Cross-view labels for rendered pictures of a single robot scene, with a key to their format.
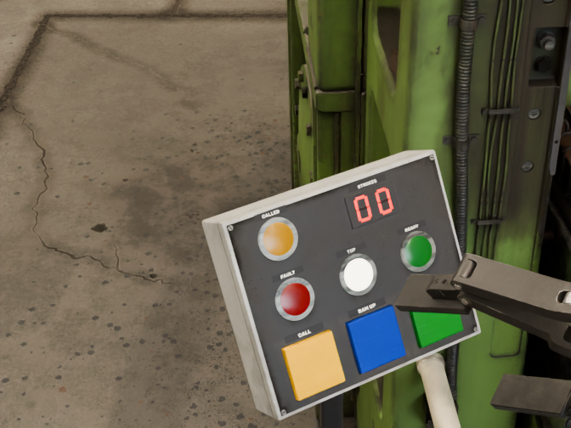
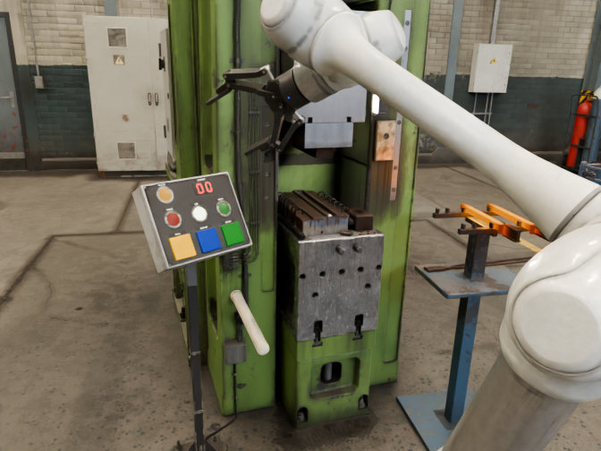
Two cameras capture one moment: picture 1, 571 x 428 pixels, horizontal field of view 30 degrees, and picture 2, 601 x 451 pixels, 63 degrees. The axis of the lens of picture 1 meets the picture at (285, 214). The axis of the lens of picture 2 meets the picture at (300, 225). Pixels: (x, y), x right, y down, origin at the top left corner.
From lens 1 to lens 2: 0.66 m
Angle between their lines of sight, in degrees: 23
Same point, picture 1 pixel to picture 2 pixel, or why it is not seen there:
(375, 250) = (206, 205)
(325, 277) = (185, 212)
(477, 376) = (257, 302)
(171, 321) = (115, 339)
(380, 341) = (210, 241)
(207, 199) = (133, 294)
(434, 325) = (232, 237)
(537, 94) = (267, 165)
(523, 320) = (248, 86)
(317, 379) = (183, 252)
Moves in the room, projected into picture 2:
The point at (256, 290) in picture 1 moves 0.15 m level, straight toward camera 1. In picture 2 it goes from (156, 213) to (158, 227)
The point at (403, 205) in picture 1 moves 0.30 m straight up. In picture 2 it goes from (216, 190) to (214, 102)
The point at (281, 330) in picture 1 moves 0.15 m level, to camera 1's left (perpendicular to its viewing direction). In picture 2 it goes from (167, 231) to (117, 234)
